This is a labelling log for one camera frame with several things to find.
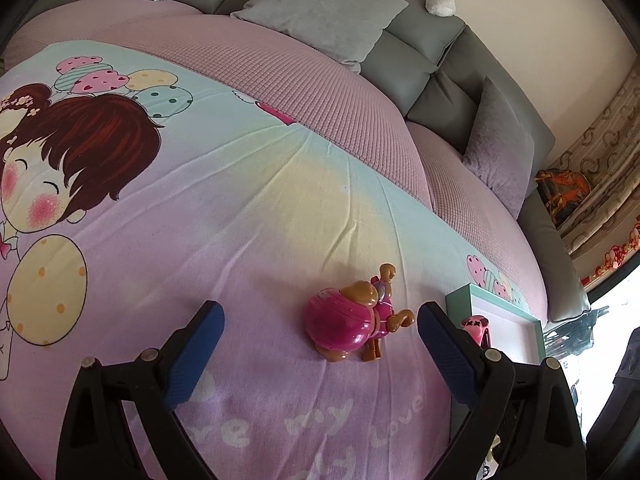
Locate pink toy watch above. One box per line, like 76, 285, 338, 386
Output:
460, 316, 493, 348

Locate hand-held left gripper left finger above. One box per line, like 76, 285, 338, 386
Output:
55, 301, 225, 480

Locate red hanging decorations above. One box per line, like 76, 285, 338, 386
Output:
580, 225, 640, 288

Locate grey sofa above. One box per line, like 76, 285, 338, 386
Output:
75, 0, 591, 331

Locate purple grey cushion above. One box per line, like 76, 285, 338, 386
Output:
461, 76, 538, 221

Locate pink puppy toy figure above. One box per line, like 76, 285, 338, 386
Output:
301, 262, 416, 363

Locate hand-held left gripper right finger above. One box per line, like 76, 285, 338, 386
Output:
418, 302, 587, 480

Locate orange patterned bag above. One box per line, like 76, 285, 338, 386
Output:
535, 169, 593, 223

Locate beige patterned curtain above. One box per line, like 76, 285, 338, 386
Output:
537, 70, 640, 261

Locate dark cluttered rack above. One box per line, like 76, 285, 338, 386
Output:
542, 305, 606, 361

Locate pink sofa cover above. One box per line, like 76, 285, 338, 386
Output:
0, 0, 556, 321

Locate cartoon printed blanket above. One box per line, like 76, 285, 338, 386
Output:
0, 40, 531, 480

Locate teal cardboard tray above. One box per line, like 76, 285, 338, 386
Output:
444, 282, 546, 366

